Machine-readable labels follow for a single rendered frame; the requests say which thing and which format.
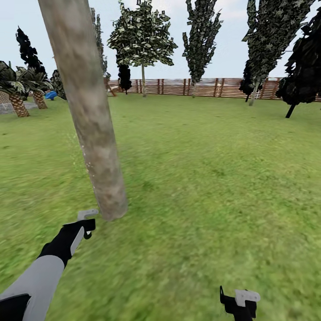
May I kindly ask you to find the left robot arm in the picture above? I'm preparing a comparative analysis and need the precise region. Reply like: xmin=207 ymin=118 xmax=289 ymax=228
xmin=0 ymin=209 xmax=99 ymax=321

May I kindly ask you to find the pesticide atomizer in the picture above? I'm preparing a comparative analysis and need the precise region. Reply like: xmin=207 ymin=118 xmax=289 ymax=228
xmin=83 ymin=231 xmax=92 ymax=239

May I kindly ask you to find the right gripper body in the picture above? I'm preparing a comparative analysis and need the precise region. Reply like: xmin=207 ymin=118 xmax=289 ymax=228
xmin=224 ymin=296 xmax=256 ymax=321

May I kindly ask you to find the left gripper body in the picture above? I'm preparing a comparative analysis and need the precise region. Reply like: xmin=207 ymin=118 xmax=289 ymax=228
xmin=80 ymin=219 xmax=95 ymax=232

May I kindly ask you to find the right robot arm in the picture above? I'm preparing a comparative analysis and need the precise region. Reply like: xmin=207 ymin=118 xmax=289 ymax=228
xmin=220 ymin=286 xmax=261 ymax=321

